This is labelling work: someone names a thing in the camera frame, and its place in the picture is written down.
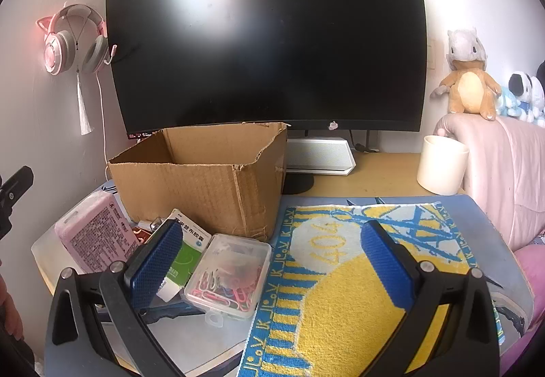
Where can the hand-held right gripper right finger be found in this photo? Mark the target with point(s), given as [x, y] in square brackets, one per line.
[387, 266]

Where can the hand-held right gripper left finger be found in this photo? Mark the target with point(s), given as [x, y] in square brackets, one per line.
[155, 262]

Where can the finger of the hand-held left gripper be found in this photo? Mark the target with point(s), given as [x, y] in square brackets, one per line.
[15, 189]

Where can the red patterned box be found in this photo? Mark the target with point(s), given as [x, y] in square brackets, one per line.
[142, 234]

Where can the green white medicine box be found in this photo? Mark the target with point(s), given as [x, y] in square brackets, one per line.
[187, 253]

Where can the small white box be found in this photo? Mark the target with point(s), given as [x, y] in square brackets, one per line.
[151, 223]

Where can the pink tissue pack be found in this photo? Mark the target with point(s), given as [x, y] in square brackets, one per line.
[93, 236]

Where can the clear paper clip box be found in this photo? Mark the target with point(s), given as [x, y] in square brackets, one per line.
[230, 275]

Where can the brown cardboard box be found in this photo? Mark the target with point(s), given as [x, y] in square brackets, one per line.
[191, 194]

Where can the person's left hand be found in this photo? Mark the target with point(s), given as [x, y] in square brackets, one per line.
[8, 309]

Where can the yellow blue towel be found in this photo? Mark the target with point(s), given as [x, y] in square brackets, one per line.
[332, 317]

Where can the light blue mouse mat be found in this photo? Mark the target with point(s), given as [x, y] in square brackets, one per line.
[485, 232]

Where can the white tassel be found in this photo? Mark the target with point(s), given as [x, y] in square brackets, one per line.
[84, 109]

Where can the white cup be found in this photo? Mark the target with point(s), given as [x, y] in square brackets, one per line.
[440, 168]

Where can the white speaker bar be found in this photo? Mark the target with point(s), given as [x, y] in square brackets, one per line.
[319, 155]

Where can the pink cat ear headset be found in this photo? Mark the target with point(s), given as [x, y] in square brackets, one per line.
[57, 49]

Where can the pink cushion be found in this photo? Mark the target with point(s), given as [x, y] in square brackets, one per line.
[534, 275]

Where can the pink chair cover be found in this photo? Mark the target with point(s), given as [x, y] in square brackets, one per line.
[511, 172]

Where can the orange grey plush toy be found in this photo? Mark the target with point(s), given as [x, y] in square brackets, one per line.
[468, 87]

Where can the blue white plush toy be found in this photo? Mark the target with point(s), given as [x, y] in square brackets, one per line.
[506, 102]

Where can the white black dog plush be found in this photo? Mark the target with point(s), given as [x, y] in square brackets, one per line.
[526, 91]

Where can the black curved monitor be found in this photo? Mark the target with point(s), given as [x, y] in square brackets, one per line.
[264, 40]

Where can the white wall switch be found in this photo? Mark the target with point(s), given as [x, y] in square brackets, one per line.
[431, 55]

